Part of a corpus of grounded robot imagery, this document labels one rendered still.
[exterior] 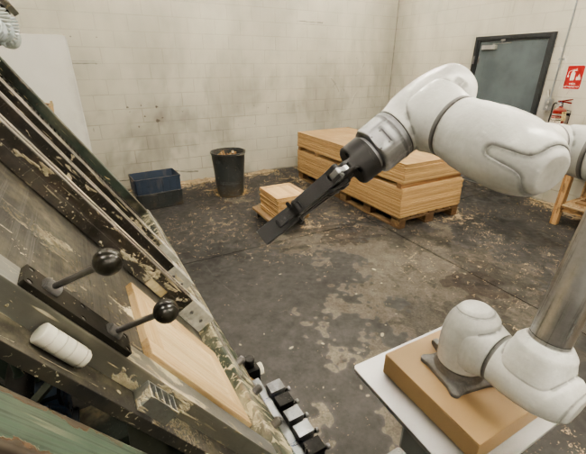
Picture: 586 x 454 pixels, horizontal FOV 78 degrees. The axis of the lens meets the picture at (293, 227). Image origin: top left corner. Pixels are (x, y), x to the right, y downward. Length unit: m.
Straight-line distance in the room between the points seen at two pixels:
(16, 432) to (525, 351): 1.08
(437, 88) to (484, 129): 0.12
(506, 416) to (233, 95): 5.73
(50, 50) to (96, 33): 1.50
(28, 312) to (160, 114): 5.55
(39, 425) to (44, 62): 4.27
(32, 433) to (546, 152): 0.61
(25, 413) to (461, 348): 1.11
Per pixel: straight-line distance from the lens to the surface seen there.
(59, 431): 0.43
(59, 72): 4.55
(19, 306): 0.60
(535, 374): 1.19
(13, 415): 0.41
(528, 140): 0.56
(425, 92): 0.65
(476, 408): 1.35
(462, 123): 0.59
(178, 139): 6.15
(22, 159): 1.12
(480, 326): 1.23
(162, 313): 0.58
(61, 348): 0.60
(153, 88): 6.02
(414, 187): 4.39
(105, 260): 0.52
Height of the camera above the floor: 1.79
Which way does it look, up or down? 24 degrees down
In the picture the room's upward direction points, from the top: straight up
